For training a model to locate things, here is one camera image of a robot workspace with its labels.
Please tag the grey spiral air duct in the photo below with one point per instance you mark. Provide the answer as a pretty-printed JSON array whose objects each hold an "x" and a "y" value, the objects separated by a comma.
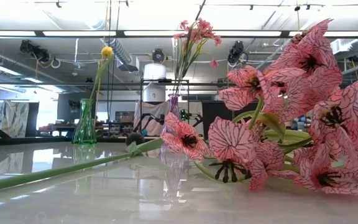
[{"x": 120, "y": 53}]

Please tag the large silver air duct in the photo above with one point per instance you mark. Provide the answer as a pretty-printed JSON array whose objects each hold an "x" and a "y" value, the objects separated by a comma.
[{"x": 346, "y": 46}]

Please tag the leaf patterned curtain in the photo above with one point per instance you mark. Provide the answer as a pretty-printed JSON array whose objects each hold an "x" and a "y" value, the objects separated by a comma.
[{"x": 11, "y": 118}]

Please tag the pink artificial flower bunch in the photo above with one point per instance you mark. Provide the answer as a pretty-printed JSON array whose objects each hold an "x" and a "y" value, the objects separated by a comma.
[
  {"x": 306, "y": 93},
  {"x": 202, "y": 28}
]

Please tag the white cylindrical tank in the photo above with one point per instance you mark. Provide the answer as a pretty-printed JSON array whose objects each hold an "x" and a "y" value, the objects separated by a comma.
[{"x": 154, "y": 71}]

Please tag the black background robot arm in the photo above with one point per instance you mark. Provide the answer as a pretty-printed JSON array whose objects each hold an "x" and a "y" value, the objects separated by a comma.
[
  {"x": 194, "y": 116},
  {"x": 148, "y": 118}
]

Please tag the black cabinet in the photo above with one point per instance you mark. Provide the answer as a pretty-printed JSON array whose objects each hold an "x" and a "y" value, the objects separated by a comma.
[{"x": 211, "y": 115}]

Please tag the green glass vase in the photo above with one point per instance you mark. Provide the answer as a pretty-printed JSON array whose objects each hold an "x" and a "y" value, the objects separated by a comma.
[{"x": 84, "y": 130}]

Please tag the purple glass vase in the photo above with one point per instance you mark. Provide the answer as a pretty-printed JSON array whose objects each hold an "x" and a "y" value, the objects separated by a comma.
[{"x": 174, "y": 107}]

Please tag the black tripod stand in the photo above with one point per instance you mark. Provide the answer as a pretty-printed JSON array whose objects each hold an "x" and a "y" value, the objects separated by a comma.
[{"x": 42, "y": 141}]

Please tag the yellow artificial tulip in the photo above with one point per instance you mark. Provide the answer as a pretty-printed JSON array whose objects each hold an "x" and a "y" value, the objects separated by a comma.
[{"x": 107, "y": 52}]

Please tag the ceiling light bar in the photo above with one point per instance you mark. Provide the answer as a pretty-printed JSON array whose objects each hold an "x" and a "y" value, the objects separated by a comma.
[{"x": 79, "y": 33}]

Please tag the white glossy table sheet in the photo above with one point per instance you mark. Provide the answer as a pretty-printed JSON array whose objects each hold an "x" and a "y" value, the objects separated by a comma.
[{"x": 104, "y": 202}]

